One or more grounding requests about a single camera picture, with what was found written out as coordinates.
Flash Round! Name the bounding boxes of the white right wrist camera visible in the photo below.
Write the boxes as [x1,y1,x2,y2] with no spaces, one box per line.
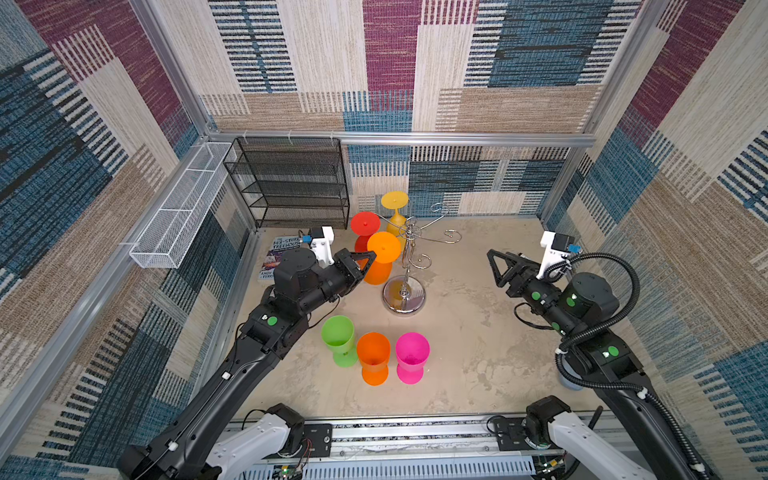
[537,231,582,280]

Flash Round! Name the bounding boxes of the red plastic wine glass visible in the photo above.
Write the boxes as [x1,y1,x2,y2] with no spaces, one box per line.
[350,211,381,252]

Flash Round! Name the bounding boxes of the chrome wine glass rack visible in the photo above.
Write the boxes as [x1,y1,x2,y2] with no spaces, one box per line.
[382,202,462,315]

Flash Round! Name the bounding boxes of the pink plastic wine glass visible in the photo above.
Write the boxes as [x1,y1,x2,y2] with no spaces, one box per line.
[395,332,431,385]

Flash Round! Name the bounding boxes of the orange wine glass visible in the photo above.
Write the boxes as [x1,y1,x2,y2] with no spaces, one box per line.
[364,231,401,285]
[356,332,391,386]

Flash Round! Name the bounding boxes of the blue grey sponge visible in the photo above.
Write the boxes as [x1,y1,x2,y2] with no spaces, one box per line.
[558,373,583,391]

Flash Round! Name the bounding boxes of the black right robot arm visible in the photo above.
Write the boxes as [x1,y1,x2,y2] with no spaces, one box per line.
[487,249,716,479]

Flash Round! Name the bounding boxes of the black mesh shelf rack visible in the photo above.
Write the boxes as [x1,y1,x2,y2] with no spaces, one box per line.
[223,137,350,229]

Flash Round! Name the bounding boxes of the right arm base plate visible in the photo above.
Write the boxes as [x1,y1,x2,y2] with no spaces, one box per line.
[486,415,534,452]

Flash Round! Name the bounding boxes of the aluminium mounting rail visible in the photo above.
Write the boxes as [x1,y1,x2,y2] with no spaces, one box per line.
[179,410,661,480]

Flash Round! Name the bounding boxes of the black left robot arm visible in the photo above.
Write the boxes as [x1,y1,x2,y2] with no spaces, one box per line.
[117,248,376,479]

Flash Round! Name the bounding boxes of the yellow plastic wine glass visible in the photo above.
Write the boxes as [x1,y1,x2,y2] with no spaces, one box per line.
[381,191,409,236]

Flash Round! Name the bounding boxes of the white wire mesh basket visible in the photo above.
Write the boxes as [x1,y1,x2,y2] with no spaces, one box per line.
[130,142,232,269]

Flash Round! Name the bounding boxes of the treehouse paperback book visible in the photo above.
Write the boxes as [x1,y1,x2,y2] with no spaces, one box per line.
[258,235,302,282]

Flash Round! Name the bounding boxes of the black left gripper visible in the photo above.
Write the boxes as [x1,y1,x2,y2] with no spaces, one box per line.
[295,250,376,320]

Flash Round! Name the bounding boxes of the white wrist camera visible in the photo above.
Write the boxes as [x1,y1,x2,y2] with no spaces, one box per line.
[537,231,582,280]
[299,226,335,268]

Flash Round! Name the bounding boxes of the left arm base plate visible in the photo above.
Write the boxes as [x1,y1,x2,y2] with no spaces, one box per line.
[300,423,333,459]

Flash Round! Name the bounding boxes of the green plastic wine glass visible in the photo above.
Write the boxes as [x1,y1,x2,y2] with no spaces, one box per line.
[321,315,358,368]

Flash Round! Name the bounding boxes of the orange wine glass front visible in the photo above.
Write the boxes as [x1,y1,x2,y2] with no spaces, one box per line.
[364,231,401,285]

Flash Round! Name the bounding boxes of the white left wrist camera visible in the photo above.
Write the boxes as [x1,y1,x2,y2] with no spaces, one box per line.
[299,226,335,268]

